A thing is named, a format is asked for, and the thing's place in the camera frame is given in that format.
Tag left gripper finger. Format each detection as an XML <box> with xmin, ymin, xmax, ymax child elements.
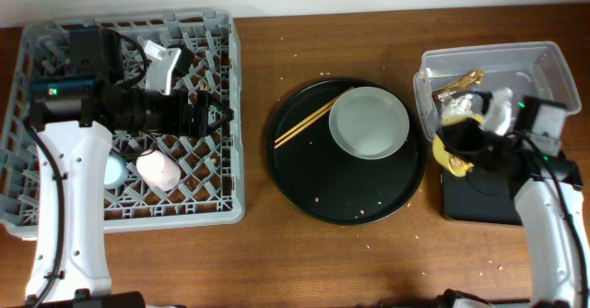
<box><xmin>202</xmin><ymin>116</ymin><xmax>230</xmax><ymax>137</ymax></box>
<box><xmin>197</xmin><ymin>90</ymin><xmax>234</xmax><ymax>124</ymax></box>

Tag yellow plastic bowl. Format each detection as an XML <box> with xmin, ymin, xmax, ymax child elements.
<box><xmin>432</xmin><ymin>114</ymin><xmax>484</xmax><ymax>177</ymax></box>

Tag pink plastic cup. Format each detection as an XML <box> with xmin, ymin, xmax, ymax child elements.
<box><xmin>136</xmin><ymin>150</ymin><xmax>181</xmax><ymax>192</ymax></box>

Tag gold foil snack wrapper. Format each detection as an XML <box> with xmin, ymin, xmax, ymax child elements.
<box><xmin>432</xmin><ymin>70</ymin><xmax>484</xmax><ymax>102</ymax></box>

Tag blue plastic cup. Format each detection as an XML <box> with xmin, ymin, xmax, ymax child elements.
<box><xmin>103</xmin><ymin>154</ymin><xmax>129</xmax><ymax>189</ymax></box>

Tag grey round plate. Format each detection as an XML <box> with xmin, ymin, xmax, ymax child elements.
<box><xmin>328</xmin><ymin>86</ymin><xmax>410</xmax><ymax>160</ymax></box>

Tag wooden chopstick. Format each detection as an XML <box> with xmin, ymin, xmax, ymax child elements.
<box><xmin>274</xmin><ymin>104</ymin><xmax>336</xmax><ymax>150</ymax></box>
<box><xmin>274</xmin><ymin>95</ymin><xmax>341</xmax><ymax>148</ymax></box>

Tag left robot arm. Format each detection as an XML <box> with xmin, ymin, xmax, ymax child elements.
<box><xmin>23</xmin><ymin>27</ymin><xmax>237</xmax><ymax>307</ymax></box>

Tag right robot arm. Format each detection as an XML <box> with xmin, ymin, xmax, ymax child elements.
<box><xmin>433</xmin><ymin>93</ymin><xmax>589</xmax><ymax>307</ymax></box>

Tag grey plastic dishwasher rack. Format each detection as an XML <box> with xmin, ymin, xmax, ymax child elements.
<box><xmin>1</xmin><ymin>10</ymin><xmax>245</xmax><ymax>241</ymax></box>

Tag clear plastic waste bin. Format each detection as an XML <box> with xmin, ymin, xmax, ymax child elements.
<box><xmin>413</xmin><ymin>41</ymin><xmax>582</xmax><ymax>141</ymax></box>

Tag black rectangular tray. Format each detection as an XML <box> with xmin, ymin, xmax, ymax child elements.
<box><xmin>441</xmin><ymin>160</ymin><xmax>575</xmax><ymax>227</ymax></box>

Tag round black serving tray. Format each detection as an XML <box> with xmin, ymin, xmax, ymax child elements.
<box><xmin>265</xmin><ymin>77</ymin><xmax>428</xmax><ymax>226</ymax></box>

